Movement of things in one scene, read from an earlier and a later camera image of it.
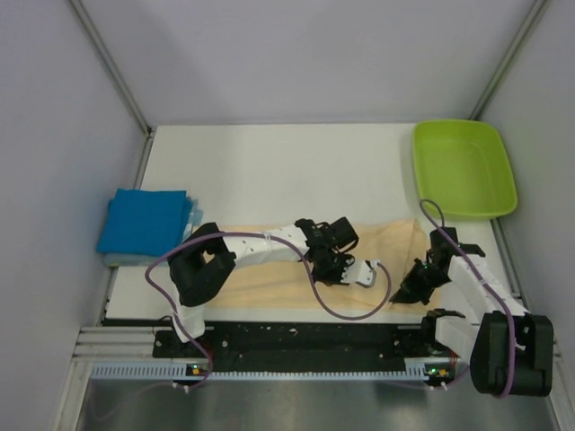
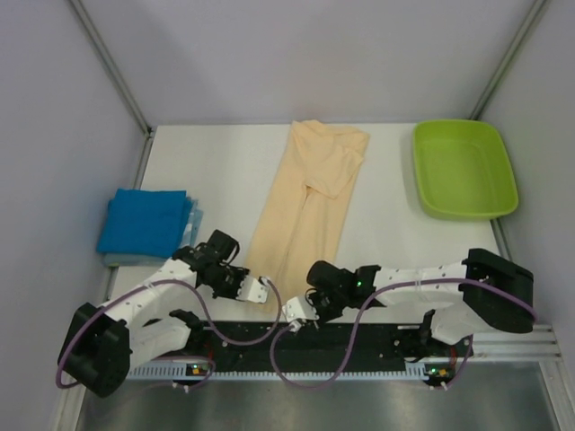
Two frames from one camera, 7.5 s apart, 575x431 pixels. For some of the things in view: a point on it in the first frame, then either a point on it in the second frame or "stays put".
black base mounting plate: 283,347 stays put
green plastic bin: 462,164 stays put
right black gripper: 410,291 -> 322,316
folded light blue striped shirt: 194,219 stays put
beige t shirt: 285,283 -> 302,221
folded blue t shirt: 145,223 stays put
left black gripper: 334,279 -> 241,275
